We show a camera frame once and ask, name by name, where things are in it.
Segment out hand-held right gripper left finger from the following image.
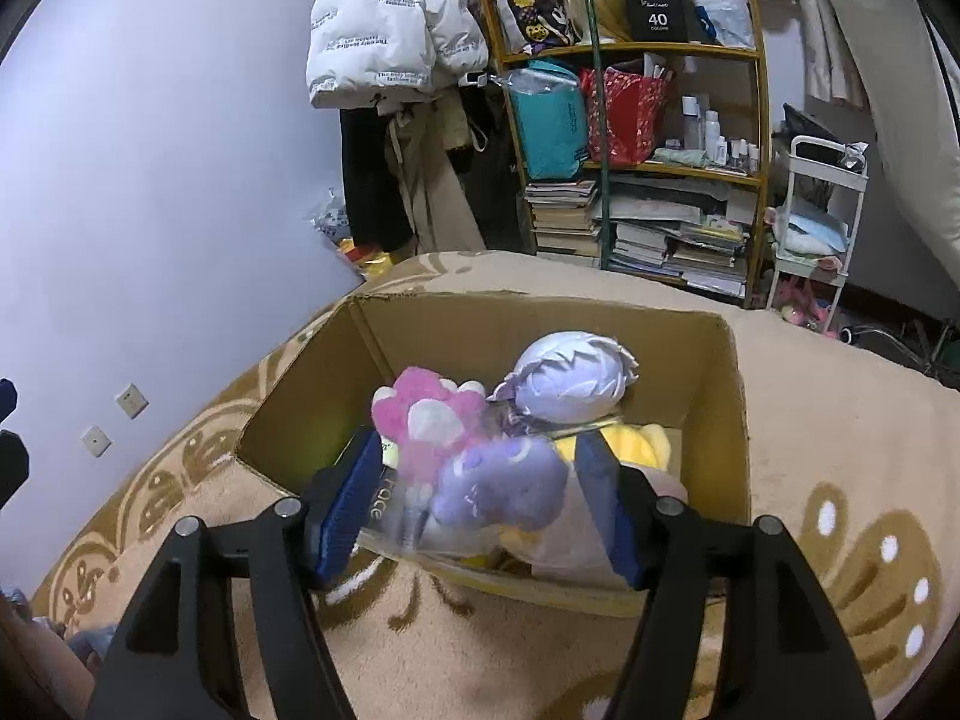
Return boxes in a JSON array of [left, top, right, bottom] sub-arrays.
[[86, 427, 387, 720]]

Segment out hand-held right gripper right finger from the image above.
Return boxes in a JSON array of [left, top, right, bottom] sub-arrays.
[[574, 431, 875, 720]]

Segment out purple plush toy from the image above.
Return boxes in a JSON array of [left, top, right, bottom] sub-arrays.
[[435, 435, 569, 533]]

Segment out pink plush toy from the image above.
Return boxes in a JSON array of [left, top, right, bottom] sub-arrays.
[[371, 366, 490, 485]]

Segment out lavender haired doll head plush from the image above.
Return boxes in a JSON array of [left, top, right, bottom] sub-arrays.
[[487, 331, 641, 425]]

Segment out cardboard box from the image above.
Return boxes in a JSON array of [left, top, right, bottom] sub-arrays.
[[234, 291, 753, 620]]

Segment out black printed packet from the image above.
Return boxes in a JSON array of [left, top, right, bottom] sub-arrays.
[[360, 465, 407, 535]]

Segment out yellow plush toy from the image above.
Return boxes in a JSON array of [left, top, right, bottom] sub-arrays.
[[553, 420, 677, 482]]

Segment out pile of snack packets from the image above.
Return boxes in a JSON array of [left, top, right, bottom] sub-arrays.
[[311, 190, 395, 280]]

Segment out stack of books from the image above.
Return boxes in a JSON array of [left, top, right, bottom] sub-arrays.
[[523, 172, 760, 298]]

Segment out beige hanging coat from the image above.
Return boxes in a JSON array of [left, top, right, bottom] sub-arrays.
[[385, 100, 485, 256]]

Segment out black hanging coat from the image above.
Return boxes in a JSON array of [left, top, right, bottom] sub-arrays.
[[339, 105, 415, 253]]

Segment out dark hanging garment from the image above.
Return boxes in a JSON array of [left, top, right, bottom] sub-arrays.
[[448, 82, 530, 253]]

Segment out light blue pillow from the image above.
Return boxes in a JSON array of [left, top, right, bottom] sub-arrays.
[[775, 214, 850, 257]]

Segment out green pole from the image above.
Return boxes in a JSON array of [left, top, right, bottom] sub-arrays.
[[574, 0, 611, 271]]

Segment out group of cosmetic bottles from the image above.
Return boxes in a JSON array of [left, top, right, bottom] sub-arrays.
[[679, 94, 763, 173]]

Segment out teal bag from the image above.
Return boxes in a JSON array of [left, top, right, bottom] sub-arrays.
[[504, 62, 591, 182]]

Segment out red gift bag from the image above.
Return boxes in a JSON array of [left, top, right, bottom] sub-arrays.
[[577, 66, 673, 169]]

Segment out white trolley cart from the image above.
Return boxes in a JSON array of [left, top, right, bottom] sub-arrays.
[[763, 133, 871, 337]]

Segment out wooden bookshelf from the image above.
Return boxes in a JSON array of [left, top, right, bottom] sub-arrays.
[[478, 0, 773, 310]]

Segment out white puffer jacket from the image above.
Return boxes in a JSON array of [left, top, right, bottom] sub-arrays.
[[306, 0, 491, 110]]

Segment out white duvet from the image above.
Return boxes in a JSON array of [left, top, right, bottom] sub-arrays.
[[799, 0, 960, 391]]

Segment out black gift box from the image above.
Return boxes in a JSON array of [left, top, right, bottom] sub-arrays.
[[622, 0, 690, 43]]

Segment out yellow plush on shelf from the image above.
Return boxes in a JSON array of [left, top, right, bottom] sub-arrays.
[[559, 0, 632, 46]]

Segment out printed tote bag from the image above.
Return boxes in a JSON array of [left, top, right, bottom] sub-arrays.
[[484, 0, 580, 55]]

